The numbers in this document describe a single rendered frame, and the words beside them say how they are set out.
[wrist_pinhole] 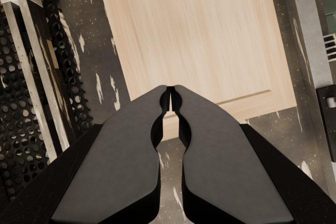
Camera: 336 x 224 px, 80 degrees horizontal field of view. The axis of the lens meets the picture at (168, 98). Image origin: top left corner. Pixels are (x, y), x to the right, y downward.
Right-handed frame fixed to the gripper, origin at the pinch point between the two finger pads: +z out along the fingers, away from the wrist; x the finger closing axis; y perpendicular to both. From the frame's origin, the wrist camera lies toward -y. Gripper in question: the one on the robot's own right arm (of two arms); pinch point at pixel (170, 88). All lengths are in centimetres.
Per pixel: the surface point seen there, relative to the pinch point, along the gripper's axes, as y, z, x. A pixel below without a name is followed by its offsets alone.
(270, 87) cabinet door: 22, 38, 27
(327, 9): 5, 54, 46
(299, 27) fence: 7, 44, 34
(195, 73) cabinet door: 18.2, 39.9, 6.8
